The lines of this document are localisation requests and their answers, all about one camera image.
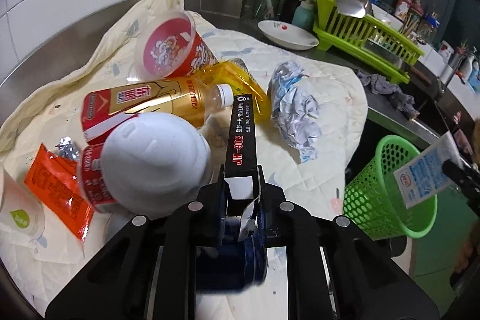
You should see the red instant noodle cup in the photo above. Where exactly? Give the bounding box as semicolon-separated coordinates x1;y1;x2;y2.
128;10;218;82

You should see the crumpled silver foil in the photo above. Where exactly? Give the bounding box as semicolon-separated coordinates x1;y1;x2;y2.
55;136;80;162

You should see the white blue wrapper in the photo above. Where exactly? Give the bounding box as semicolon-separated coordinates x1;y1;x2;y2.
268;61;321;163

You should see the cream quilted cloth mat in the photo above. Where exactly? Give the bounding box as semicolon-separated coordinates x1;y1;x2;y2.
1;0;368;317

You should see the green mesh trash basket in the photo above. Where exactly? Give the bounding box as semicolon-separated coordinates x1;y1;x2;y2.
343;135;438;241

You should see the white blue milk carton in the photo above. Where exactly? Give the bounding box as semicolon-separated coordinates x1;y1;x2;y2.
394;132;463;209

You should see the teal soap bottle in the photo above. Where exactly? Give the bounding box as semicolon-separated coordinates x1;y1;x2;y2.
291;1;315;31

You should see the white paper cup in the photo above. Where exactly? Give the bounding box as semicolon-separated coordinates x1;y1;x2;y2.
0;166;45;240

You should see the gold red drink bottle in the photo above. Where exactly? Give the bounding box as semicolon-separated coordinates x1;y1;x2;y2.
80;76;234;145

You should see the orange snack packet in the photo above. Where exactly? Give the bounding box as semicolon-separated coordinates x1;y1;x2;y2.
24;143;94;242

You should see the grey dish rag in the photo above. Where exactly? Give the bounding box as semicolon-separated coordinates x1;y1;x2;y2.
355;70;419;121

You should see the white plastic cup lid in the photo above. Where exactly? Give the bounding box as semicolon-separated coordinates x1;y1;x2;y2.
101;113;213;218

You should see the yellow plastic pouch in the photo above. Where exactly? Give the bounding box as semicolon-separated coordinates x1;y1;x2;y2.
195;58;272;124

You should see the black JH-902 carton box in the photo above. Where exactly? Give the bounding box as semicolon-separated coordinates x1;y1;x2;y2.
220;93;262;242

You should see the green dish rack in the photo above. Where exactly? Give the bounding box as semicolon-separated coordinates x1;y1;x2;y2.
313;0;424;84

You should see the red cola can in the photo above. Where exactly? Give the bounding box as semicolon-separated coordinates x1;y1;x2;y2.
76;144;117;214

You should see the white ceramic plate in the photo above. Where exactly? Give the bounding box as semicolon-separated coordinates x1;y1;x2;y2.
257;20;319;51

